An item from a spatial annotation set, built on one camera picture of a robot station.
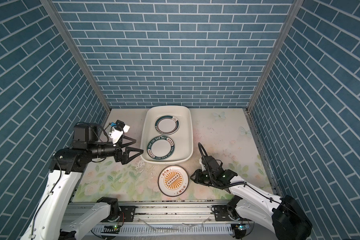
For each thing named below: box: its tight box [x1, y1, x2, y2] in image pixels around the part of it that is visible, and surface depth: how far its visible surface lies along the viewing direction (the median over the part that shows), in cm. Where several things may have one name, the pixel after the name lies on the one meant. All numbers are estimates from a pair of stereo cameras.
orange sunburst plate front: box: [158, 164, 189, 197], surface depth 86 cm
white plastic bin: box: [140, 105, 194, 164], surface depth 107 cm
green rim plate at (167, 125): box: [154, 115, 180, 135], surface depth 111 cm
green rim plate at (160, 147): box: [146, 135, 175, 160], surface depth 99 cm
